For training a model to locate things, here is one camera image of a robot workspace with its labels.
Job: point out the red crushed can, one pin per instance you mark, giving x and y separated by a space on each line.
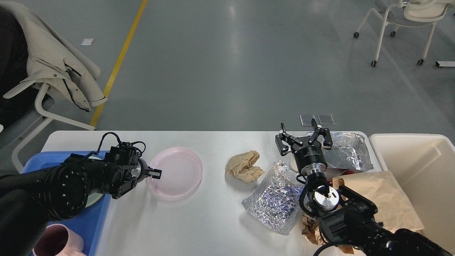
340 173

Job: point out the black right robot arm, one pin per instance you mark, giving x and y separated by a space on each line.
345 218

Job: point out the white plastic bin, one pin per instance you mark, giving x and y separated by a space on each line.
424 167

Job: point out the flat silver foil bag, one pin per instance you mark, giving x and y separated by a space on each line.
349 151

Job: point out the white table foot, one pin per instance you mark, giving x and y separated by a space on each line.
445 63

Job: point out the floor socket plate left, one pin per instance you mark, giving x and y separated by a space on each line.
307 119

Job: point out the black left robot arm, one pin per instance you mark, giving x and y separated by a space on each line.
29 201

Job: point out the green plate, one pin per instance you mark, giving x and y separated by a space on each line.
93 198

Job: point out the brown paper bag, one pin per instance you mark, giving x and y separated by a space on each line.
394 207

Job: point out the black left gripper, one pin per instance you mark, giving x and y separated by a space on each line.
123 177

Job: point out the blue plastic tray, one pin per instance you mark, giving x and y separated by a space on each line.
89 224

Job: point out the white chair right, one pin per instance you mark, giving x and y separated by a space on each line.
406 13

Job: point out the crumpled brown paper wad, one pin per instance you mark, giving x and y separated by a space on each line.
311 230

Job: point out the white floor plate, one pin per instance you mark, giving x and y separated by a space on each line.
87 41

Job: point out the pink mug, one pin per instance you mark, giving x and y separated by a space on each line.
59 240

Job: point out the pink plate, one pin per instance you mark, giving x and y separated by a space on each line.
181 172

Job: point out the floor socket plate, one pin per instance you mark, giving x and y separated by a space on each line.
326 119
307 119

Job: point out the person in dark clothes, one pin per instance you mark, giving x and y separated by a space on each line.
13 69

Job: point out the crumpled silver foil tray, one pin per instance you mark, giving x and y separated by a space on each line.
275 202

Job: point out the floor socket plate right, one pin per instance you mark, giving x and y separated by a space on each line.
326 119

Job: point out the crumpled brown paper ball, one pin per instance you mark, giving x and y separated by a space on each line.
242 166

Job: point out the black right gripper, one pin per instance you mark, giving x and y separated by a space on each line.
309 157

